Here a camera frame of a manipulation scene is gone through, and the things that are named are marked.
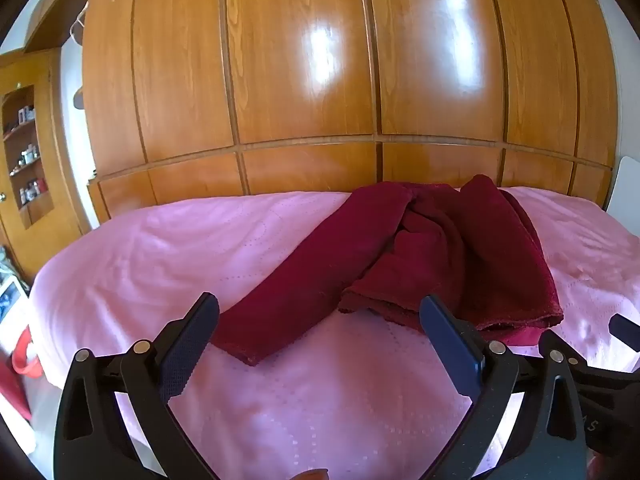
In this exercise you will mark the red bag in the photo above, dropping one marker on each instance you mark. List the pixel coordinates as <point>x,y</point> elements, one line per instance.
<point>22,360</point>

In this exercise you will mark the pink bed cover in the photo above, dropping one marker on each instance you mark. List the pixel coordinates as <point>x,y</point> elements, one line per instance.
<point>150,255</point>

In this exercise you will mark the row of small bottles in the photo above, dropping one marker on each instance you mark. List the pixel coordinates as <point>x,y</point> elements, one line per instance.
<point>29,152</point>

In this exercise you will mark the person's left hand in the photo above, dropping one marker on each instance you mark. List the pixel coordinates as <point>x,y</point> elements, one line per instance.
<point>311,475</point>

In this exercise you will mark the dark red towel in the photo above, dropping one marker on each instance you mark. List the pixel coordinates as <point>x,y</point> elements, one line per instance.
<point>425,255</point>

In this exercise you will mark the wooden shelf cabinet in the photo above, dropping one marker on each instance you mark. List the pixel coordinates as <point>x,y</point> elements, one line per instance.
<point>45,170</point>

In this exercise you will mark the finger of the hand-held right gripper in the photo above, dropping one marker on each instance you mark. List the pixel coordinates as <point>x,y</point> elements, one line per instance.
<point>627,332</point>

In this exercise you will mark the wooden wardrobe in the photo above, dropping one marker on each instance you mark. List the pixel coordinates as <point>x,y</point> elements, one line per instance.
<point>310,60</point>

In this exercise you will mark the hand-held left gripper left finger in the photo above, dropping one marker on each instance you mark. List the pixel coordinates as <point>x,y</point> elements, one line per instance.
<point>185,345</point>

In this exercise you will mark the white box with blue print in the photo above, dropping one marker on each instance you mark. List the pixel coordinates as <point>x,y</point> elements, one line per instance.
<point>11,297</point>

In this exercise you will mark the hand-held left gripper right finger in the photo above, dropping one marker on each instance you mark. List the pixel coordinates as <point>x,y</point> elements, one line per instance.
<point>450,345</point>

